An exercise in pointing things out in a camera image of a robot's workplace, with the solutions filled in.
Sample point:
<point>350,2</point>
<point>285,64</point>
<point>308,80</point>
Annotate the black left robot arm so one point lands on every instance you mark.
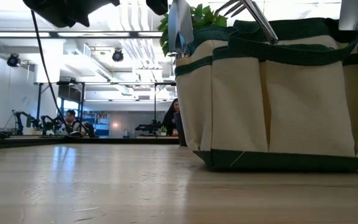
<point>67,11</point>

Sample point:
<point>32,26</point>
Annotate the person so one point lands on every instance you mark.
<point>169,119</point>
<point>72,123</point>

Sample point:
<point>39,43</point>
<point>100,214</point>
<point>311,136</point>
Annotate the small white bottle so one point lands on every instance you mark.
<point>125,133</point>

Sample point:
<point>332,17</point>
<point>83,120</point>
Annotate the blue storage shelf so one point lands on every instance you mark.
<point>101,127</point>

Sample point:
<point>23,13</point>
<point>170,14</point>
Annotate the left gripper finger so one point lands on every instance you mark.
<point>158,6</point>

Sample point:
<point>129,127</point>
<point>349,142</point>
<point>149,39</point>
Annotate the green leafy plant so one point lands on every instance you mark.
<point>207,17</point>

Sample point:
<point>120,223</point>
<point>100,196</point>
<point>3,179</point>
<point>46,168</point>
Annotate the dark grey mounted cabinet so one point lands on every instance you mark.
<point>70,93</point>

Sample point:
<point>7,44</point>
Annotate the cream and green gardening bag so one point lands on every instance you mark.
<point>291,109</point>

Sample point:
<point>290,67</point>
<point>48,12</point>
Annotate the black overhead frame bar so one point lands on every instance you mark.
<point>53,34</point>

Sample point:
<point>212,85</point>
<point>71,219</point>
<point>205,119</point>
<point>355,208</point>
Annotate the black ceiling lamp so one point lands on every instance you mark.
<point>117,55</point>
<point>13,60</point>

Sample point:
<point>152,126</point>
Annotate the black table edge rail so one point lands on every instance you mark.
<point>11,143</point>

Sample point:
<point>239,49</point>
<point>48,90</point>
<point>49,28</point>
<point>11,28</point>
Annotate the black background frame stand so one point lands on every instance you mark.
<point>39,105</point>

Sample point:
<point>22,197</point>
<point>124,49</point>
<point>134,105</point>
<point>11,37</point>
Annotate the black background robot arm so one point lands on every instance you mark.
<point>149,127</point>
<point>19,115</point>
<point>48,121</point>

